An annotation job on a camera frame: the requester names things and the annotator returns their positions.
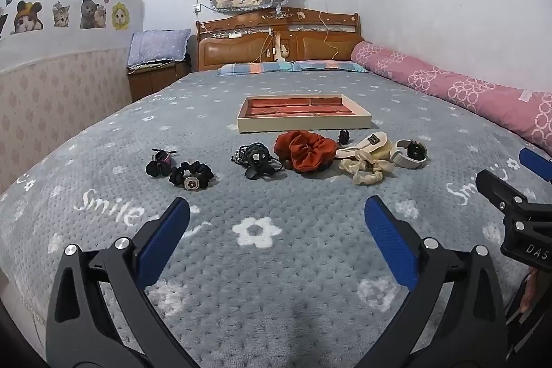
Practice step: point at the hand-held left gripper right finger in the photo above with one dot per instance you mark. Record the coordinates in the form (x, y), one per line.
(390, 238)

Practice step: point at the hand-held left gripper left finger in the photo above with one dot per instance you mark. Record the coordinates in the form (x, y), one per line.
(166, 234)

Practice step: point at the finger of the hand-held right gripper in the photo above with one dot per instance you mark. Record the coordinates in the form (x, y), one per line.
(534, 162)
(500, 191)

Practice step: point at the black scrunchie with charm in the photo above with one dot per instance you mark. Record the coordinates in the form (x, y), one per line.
(198, 172)

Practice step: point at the black claw hair clip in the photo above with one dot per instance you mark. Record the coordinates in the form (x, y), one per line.
(254, 161)

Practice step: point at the rust red scrunchie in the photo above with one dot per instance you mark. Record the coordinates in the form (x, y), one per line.
(306, 154)

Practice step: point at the beige jewelry tray red lining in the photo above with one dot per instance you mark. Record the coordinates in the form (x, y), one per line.
(258, 124)

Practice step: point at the person's right hand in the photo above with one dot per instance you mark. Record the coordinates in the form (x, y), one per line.
(529, 292)

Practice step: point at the cream ruffled scrunchie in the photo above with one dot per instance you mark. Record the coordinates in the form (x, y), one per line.
(366, 177)

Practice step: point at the cream headband with dark label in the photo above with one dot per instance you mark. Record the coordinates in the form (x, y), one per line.
(362, 146)

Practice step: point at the pink patterned bolster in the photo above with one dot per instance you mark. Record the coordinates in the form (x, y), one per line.
(453, 85)

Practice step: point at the small dark hair clip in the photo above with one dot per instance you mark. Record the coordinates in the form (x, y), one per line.
(343, 136)

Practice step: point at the grey flower blanket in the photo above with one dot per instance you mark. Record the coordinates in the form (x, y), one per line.
(276, 286)

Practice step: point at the wooden nightstand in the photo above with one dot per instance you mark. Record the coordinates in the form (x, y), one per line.
(151, 83)

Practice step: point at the blue dotted cushion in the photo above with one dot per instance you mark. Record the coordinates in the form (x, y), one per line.
(157, 44)

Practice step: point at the wooden bed headboard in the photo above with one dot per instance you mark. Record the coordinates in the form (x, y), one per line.
(228, 49)

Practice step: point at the hamster hat cat sticker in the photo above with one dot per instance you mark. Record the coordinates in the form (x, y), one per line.
(28, 19)

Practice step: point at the sunflower face wall sticker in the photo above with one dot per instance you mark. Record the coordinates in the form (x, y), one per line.
(120, 16)

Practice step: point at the grey cat wall sticker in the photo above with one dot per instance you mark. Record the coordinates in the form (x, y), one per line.
(90, 12)

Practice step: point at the tabby kitten wall sticker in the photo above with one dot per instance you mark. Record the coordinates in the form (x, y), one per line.
(61, 15)

